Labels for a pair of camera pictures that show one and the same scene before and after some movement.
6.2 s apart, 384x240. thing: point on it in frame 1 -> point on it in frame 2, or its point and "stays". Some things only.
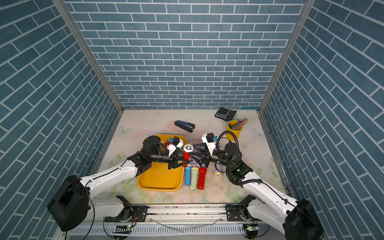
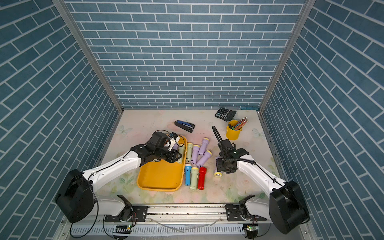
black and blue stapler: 184,125 stays
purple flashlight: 217,173 stays
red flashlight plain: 202,172 stays
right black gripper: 208,157 -> 219,166
